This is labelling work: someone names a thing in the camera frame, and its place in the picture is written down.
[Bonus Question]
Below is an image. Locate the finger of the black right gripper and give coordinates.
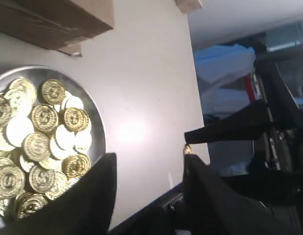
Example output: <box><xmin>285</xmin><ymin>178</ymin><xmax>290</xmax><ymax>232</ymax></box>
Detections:
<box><xmin>184</xmin><ymin>100</ymin><xmax>271</xmax><ymax>144</ymax></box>

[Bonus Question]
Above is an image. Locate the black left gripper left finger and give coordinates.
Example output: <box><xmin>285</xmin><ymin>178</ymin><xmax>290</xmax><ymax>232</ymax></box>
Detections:
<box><xmin>0</xmin><ymin>153</ymin><xmax>117</xmax><ymax>235</ymax></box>

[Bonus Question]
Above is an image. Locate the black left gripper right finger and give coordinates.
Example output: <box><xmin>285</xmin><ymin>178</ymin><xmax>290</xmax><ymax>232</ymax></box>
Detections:
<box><xmin>183</xmin><ymin>154</ymin><xmax>303</xmax><ymax>235</ymax></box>

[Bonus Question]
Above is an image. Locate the gold coin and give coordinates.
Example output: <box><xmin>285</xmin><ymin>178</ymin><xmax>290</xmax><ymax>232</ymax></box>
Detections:
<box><xmin>183</xmin><ymin>144</ymin><xmax>194</xmax><ymax>155</ymax></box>

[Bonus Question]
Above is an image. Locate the brown cardboard slot box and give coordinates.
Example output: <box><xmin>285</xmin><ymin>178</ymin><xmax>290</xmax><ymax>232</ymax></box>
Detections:
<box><xmin>0</xmin><ymin>0</ymin><xmax>114</xmax><ymax>57</ymax></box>

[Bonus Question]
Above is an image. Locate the round steel plate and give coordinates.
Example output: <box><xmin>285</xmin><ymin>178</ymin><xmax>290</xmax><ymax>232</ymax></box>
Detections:
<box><xmin>0</xmin><ymin>65</ymin><xmax>106</xmax><ymax>229</ymax></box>

